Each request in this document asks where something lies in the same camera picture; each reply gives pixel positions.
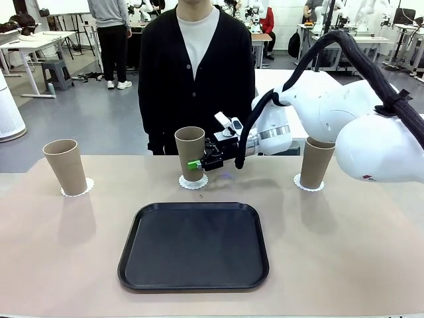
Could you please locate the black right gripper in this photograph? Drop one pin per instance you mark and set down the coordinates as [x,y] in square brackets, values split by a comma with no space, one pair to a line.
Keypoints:
[218,154]

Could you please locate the tan paper cup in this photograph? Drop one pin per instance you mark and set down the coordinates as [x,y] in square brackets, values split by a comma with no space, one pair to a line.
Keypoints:
[66,172]
[314,169]
[189,145]

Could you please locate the white scalloped paper coaster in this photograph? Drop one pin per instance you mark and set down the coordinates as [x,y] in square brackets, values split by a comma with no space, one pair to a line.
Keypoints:
[296,182]
[193,186]
[90,185]

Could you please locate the person's left forearm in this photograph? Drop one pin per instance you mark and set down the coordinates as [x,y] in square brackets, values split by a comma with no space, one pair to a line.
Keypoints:
[246,96]

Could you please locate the person's right forearm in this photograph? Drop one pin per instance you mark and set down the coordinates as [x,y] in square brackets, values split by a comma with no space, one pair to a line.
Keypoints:
[147,126]

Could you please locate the black plastic serving tray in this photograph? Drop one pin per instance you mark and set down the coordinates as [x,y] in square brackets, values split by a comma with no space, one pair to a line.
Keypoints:
[198,251]

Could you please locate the black plastic stool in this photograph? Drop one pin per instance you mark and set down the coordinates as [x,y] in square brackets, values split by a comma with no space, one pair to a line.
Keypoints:
[295,147]

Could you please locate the person in black cardigan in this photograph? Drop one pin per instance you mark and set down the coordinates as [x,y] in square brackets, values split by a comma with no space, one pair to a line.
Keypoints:
[225,66]

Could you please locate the white folding table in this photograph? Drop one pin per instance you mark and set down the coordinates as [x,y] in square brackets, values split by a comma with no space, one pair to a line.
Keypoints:
[268,79]

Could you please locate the wood top desk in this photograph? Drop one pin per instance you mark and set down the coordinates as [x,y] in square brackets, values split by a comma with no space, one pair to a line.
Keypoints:
[261,36]

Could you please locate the black backpack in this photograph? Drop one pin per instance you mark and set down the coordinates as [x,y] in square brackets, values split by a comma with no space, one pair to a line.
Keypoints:
[294,43]

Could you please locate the person in red top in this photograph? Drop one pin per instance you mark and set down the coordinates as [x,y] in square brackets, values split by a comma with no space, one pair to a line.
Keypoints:
[270,20]

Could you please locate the grey green bottle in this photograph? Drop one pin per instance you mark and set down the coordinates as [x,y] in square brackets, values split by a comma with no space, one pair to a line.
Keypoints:
[50,87]

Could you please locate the grey plastic stool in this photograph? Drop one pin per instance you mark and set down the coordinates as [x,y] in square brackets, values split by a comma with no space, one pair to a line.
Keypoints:
[56,71]

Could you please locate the person in grey sweatshirt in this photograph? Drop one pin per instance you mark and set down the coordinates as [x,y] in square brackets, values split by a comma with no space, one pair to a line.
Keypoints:
[109,13]

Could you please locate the white cylindrical appliance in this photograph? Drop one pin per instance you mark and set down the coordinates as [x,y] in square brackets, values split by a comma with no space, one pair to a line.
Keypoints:
[8,112]

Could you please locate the person in dark grey t-shirt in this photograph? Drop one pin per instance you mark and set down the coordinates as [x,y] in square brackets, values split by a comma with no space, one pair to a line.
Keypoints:
[311,10]

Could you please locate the black metal pole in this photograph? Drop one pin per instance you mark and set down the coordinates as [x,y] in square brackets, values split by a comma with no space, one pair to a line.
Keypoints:
[328,16]

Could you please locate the white adjustable desk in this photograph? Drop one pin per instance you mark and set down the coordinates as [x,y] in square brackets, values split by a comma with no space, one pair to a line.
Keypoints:
[43,34]

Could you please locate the white board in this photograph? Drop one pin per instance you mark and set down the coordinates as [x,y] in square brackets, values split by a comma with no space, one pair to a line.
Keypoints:
[56,5]

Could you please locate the long white desk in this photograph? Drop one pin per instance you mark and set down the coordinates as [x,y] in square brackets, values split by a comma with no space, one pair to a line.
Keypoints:
[377,39]

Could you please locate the dark brown bag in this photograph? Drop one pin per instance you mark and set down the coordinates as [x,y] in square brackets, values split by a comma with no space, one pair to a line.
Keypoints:
[23,20]

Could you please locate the black monitor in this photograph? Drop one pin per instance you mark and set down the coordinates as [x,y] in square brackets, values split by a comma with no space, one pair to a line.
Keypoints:
[404,16]

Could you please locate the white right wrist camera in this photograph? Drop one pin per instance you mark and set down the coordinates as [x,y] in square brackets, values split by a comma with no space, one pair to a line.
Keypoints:
[222,119]

